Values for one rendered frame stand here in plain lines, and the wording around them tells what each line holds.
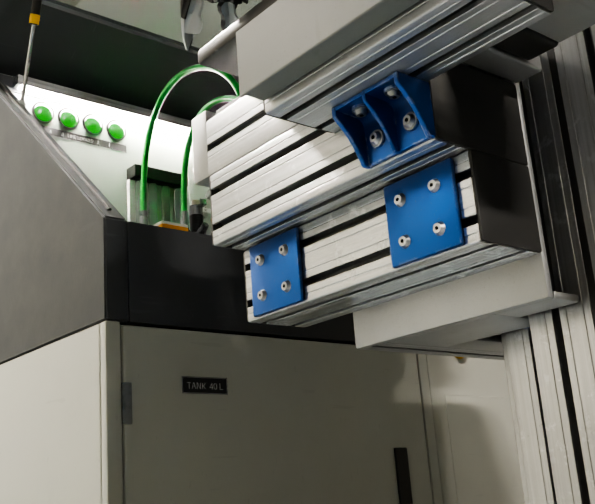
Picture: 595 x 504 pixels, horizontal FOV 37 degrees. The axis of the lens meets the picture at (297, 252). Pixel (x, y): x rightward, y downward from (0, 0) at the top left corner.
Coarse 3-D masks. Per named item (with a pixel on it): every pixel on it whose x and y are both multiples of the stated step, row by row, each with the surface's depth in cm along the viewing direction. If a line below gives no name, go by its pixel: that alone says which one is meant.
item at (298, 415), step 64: (128, 384) 127; (192, 384) 134; (256, 384) 142; (320, 384) 152; (384, 384) 162; (128, 448) 125; (192, 448) 131; (256, 448) 139; (320, 448) 148; (384, 448) 158
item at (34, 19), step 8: (32, 0) 171; (40, 0) 171; (32, 8) 171; (40, 8) 171; (32, 16) 171; (32, 24) 171; (32, 32) 171; (32, 40) 172; (24, 72) 172; (24, 80) 172; (24, 88) 172; (24, 96) 173; (24, 104) 172
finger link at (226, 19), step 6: (222, 6) 154; (228, 6) 154; (234, 6) 153; (222, 12) 155; (228, 12) 155; (234, 12) 154; (222, 18) 156; (228, 18) 156; (234, 18) 154; (222, 24) 157; (228, 24) 156; (222, 30) 158
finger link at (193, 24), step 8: (192, 0) 151; (200, 0) 150; (192, 8) 151; (200, 8) 150; (192, 16) 151; (200, 16) 150; (184, 24) 152; (192, 24) 151; (200, 24) 149; (184, 32) 153; (192, 32) 151; (184, 40) 153; (192, 40) 154
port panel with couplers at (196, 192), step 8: (192, 160) 216; (192, 168) 215; (192, 176) 215; (192, 184) 214; (192, 192) 213; (200, 192) 215; (208, 200) 216; (208, 208) 215; (208, 216) 215; (208, 224) 214; (208, 232) 213
